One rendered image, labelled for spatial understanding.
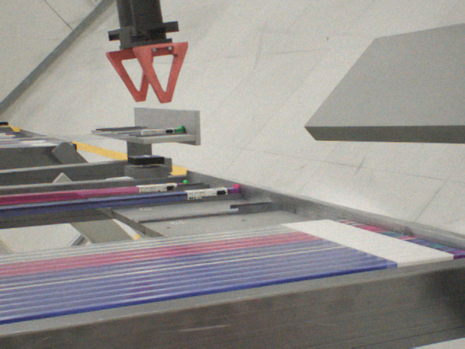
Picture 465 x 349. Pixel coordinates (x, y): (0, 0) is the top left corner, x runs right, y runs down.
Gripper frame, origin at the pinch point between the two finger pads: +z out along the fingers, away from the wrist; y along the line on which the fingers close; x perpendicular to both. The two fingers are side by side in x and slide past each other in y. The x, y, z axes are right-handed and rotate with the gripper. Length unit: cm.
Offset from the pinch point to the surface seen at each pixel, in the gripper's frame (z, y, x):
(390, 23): -4, -152, 159
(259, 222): 15.2, 19.2, 4.0
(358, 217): 14.3, 29.3, 10.8
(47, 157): 17, -96, 4
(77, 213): 17.3, -18.6, -8.2
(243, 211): 15.0, 12.6, 5.2
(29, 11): -64, -760, 145
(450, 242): 14.5, 43.2, 10.8
